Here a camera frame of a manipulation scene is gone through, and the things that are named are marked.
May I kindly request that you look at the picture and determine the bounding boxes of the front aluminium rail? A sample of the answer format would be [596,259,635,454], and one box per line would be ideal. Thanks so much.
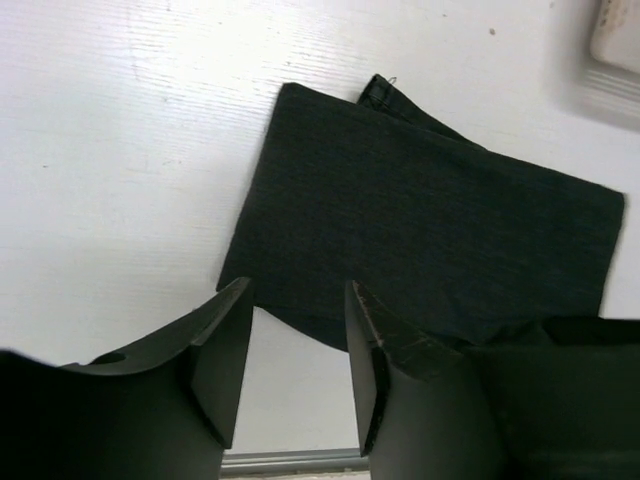
[221,448,369,477]

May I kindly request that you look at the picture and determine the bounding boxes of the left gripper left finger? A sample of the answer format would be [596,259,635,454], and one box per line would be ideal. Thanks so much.
[1,278,254,479]

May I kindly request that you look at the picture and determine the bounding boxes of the black trousers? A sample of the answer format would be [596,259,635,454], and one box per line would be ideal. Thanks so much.
[218,76,625,350]

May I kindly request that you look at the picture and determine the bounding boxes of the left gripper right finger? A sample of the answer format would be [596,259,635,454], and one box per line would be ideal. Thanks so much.
[345,282,639,479]

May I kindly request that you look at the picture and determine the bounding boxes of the white plastic basket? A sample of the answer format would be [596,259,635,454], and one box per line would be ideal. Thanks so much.
[544,1,639,132]

